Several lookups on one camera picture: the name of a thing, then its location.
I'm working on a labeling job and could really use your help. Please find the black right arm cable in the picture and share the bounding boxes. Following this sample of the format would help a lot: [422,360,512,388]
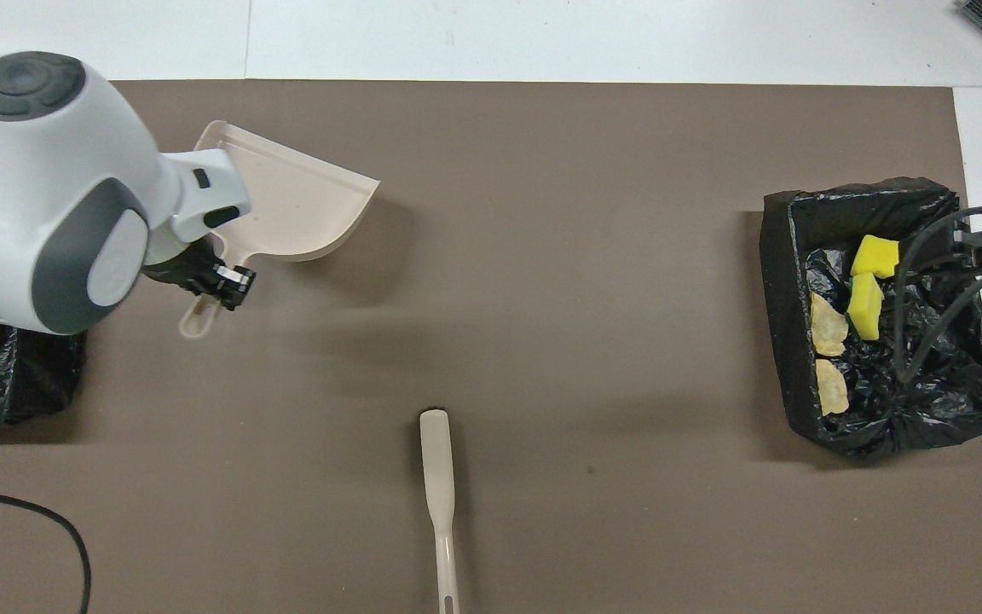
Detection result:
[893,203,982,384]

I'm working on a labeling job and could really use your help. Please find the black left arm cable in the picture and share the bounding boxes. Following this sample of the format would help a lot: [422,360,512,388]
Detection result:
[0,135,93,614]

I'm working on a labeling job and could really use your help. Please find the yellow green-backed sponge piece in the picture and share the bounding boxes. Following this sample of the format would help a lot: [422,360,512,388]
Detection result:
[846,271,886,342]

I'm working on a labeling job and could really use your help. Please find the croissant piece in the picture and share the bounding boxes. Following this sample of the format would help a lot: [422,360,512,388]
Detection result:
[809,291,850,357]
[815,358,851,417]

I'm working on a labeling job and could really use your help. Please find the beige plastic dustpan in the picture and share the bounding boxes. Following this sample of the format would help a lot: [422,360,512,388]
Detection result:
[178,120,381,340]

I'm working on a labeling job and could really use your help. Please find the brown table mat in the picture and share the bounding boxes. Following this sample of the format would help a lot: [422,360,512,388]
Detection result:
[0,79,982,614]

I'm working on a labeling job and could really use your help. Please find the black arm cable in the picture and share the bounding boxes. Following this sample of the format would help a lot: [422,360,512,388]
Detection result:
[0,135,93,614]
[893,203,982,384]

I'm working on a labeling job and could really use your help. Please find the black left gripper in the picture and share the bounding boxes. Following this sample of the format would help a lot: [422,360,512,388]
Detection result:
[143,241,257,312]

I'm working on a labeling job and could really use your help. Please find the black bag lined bin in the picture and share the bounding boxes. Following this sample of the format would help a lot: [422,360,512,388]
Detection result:
[0,322,89,427]
[758,177,982,461]

